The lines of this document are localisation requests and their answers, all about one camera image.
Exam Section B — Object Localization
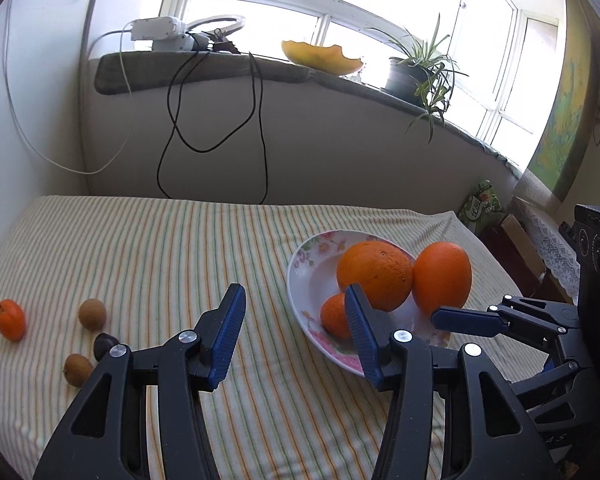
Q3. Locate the white cabinet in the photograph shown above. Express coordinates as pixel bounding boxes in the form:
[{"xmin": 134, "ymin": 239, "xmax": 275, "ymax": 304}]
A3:
[{"xmin": 0, "ymin": 0, "xmax": 96, "ymax": 286}]

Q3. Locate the small tangerine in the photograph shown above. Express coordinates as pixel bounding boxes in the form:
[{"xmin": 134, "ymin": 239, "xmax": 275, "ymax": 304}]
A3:
[{"xmin": 320, "ymin": 293, "xmax": 353, "ymax": 339}]

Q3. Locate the floral white plate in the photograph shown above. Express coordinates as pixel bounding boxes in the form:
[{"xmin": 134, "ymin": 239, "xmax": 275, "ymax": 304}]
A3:
[{"xmin": 286, "ymin": 229, "xmax": 453, "ymax": 378}]

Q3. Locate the cardboard box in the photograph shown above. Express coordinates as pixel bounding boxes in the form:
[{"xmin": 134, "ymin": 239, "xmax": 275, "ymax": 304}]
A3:
[{"xmin": 480, "ymin": 212, "xmax": 548, "ymax": 296}]

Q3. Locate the brown kiwi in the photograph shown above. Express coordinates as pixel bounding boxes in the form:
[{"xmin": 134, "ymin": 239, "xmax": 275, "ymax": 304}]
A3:
[
  {"xmin": 78, "ymin": 298, "xmax": 107, "ymax": 331},
  {"xmin": 62, "ymin": 353, "xmax": 95, "ymax": 388}
]

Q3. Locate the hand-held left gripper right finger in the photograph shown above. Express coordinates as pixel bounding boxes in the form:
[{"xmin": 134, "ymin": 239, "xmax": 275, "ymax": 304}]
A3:
[{"xmin": 344, "ymin": 284, "xmax": 561, "ymax": 480}]

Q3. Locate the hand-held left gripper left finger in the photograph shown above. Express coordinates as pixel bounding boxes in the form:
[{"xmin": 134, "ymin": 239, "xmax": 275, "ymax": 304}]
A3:
[{"xmin": 32, "ymin": 283, "xmax": 247, "ymax": 480}]

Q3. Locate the white ring light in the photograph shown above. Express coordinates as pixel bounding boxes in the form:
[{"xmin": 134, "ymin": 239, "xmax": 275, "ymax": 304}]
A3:
[{"xmin": 185, "ymin": 14, "xmax": 246, "ymax": 41}]

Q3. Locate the white power strip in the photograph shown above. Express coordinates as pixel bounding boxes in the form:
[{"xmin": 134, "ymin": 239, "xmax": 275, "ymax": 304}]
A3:
[{"xmin": 130, "ymin": 17, "xmax": 181, "ymax": 41}]

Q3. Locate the black cable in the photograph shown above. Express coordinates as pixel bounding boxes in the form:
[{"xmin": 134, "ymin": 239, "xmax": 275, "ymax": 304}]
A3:
[{"xmin": 157, "ymin": 51, "xmax": 270, "ymax": 206}]

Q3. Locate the white cable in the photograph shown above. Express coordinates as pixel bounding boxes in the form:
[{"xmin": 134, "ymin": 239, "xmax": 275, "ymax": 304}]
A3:
[{"xmin": 5, "ymin": 0, "xmax": 133, "ymax": 176}]

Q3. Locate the wall map poster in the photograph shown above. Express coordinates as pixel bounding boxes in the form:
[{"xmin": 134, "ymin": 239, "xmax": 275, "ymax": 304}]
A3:
[{"xmin": 525, "ymin": 0, "xmax": 600, "ymax": 201}]

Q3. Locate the dimpled large orange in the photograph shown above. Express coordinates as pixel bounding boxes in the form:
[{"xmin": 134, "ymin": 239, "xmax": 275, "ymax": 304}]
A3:
[{"xmin": 336, "ymin": 241, "xmax": 414, "ymax": 312}]

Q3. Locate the dark grey adapter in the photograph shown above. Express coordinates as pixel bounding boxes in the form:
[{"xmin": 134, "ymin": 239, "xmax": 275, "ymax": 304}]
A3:
[{"xmin": 210, "ymin": 30, "xmax": 241, "ymax": 55}]

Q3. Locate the striped tablecloth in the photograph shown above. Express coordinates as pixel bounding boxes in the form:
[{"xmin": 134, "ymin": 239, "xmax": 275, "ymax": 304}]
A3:
[{"xmin": 0, "ymin": 195, "xmax": 576, "ymax": 480}]

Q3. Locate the white lace cloth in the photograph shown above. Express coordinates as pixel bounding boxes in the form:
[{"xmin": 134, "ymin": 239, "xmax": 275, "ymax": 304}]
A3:
[{"xmin": 512, "ymin": 167, "xmax": 581, "ymax": 298}]

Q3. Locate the dark chestnut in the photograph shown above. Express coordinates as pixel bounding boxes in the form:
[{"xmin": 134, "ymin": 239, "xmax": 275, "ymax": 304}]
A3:
[{"xmin": 93, "ymin": 333, "xmax": 121, "ymax": 362}]

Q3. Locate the potted spider plant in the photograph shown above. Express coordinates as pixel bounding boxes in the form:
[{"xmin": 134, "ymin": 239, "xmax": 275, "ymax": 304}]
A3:
[{"xmin": 365, "ymin": 12, "xmax": 468, "ymax": 146}]

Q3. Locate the grey windowsill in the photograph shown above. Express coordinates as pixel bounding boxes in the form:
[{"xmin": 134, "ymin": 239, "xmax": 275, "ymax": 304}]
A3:
[{"xmin": 94, "ymin": 51, "xmax": 523, "ymax": 181}]

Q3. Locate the yellow wavy bowl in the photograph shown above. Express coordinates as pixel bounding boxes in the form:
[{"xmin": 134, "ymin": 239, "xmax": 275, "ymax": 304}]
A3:
[{"xmin": 281, "ymin": 40, "xmax": 366, "ymax": 77}]

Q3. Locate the white window frame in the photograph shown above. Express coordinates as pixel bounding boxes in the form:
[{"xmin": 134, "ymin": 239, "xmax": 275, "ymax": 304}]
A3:
[{"xmin": 152, "ymin": 0, "xmax": 561, "ymax": 161}]

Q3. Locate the smooth large orange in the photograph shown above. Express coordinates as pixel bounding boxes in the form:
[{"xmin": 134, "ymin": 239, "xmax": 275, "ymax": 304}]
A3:
[{"xmin": 412, "ymin": 241, "xmax": 473, "ymax": 316}]

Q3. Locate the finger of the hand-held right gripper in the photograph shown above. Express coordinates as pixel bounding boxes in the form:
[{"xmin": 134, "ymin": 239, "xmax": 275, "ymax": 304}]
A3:
[
  {"xmin": 510, "ymin": 357, "xmax": 598, "ymax": 413},
  {"xmin": 431, "ymin": 295, "xmax": 579, "ymax": 348}
]

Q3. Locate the green printed package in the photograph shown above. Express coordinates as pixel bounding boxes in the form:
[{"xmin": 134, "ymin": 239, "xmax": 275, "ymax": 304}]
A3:
[{"xmin": 460, "ymin": 180, "xmax": 503, "ymax": 233}]

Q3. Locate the tangerine with stem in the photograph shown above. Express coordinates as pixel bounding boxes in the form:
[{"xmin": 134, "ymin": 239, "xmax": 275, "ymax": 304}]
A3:
[{"xmin": 0, "ymin": 294, "xmax": 27, "ymax": 342}]

